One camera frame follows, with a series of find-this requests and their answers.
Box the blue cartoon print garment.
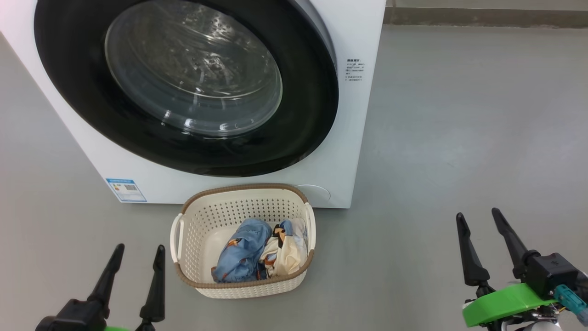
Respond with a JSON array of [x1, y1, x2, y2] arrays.
[[211, 218, 294, 283]]

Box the white front-load washing machine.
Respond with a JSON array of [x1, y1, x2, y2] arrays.
[[0, 0, 387, 210]]

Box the black round glass washer door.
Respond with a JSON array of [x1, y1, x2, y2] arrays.
[[34, 0, 339, 177]]

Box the teal camera cable connector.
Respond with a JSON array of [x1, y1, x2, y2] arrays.
[[554, 284, 588, 326]]

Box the cream cartoon print garment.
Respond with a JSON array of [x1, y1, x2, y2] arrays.
[[260, 218, 308, 278]]

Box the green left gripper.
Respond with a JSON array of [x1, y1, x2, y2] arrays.
[[87, 244, 166, 331]]

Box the cream perforated laundry basket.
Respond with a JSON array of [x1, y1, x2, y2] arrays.
[[170, 183, 317, 300]]

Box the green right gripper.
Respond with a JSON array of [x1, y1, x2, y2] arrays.
[[456, 208, 560, 329]]

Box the blue energy label sticker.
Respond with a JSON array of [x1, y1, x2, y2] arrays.
[[106, 178, 147, 203]]

